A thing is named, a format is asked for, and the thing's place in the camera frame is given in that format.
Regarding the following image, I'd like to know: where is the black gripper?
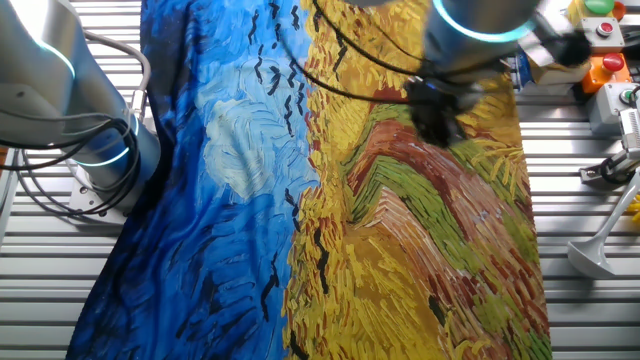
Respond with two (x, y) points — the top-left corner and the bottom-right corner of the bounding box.
(403, 75), (485, 149)

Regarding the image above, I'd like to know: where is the grey box green button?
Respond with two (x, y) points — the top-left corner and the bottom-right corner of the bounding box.
(586, 82), (640, 137)

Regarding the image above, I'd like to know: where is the Van Gogh painting print cloth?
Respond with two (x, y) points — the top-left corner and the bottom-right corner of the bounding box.
(64, 0), (554, 360)

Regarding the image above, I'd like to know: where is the orange box red stop button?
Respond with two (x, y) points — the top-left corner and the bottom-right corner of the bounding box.
(581, 51), (634, 95)

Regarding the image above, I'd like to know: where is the grey box red stop button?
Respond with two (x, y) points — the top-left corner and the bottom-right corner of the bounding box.
(578, 16), (626, 56)

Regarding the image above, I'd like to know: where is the yellow box green button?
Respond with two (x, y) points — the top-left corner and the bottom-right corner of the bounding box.
(568, 0), (627, 27)

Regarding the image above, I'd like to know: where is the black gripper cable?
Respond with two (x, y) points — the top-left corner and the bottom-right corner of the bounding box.
(269, 0), (431, 106)

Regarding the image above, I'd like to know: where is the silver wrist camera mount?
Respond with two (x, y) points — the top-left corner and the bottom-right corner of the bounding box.
(517, 12), (593, 71)

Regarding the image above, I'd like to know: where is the silver depth camera on stand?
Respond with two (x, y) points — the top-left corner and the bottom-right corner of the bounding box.
(578, 107), (640, 191)

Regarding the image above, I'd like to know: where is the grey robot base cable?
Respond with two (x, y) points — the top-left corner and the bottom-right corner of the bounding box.
(82, 29), (153, 124)

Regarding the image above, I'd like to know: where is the black cable bundle at base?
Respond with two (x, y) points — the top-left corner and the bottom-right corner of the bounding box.
(0, 107), (142, 217)

